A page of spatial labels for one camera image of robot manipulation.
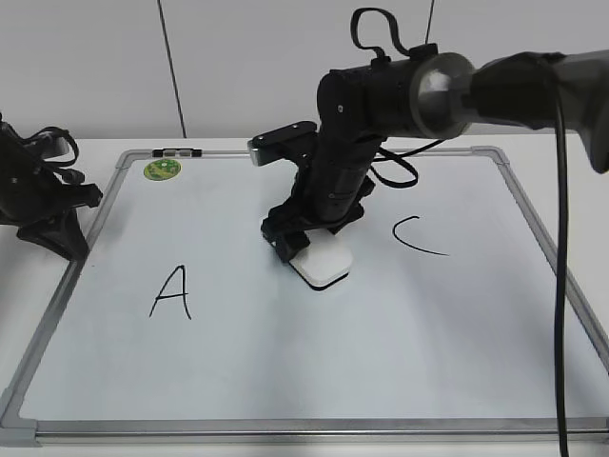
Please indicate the round green magnet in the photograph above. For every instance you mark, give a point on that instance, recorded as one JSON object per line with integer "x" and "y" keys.
{"x": 162, "y": 170}

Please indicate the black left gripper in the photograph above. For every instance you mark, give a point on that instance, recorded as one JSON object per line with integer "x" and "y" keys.
{"x": 33, "y": 197}

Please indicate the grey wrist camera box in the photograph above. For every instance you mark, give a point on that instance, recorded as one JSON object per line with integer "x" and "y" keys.
{"x": 294, "y": 143}

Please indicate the white rectangular board eraser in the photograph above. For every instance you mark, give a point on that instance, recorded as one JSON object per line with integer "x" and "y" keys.
{"x": 325, "y": 261}

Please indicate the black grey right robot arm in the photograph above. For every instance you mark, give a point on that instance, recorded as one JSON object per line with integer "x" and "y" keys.
{"x": 430, "y": 95}

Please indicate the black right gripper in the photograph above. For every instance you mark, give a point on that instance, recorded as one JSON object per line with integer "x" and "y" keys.
{"x": 327, "y": 189}

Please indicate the black grey marker clip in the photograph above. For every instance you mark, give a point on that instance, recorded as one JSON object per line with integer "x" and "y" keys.
{"x": 168, "y": 153}

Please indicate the white board with grey frame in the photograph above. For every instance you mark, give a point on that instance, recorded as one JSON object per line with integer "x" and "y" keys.
{"x": 183, "y": 325}

